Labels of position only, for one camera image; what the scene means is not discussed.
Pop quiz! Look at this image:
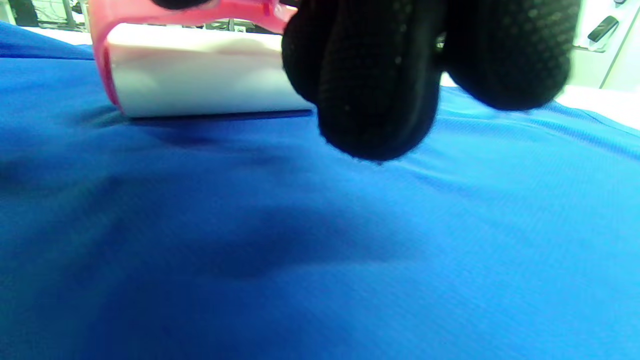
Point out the blue t-shirt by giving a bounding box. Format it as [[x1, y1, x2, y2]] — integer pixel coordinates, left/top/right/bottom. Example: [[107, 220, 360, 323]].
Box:
[[0, 21, 640, 360]]

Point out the pink lint roller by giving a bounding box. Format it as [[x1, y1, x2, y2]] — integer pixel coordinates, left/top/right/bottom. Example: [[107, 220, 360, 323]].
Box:
[[87, 0, 317, 119]]

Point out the person's right hand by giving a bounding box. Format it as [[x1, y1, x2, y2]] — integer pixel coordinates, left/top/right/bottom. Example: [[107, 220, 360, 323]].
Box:
[[150, 0, 583, 163]]

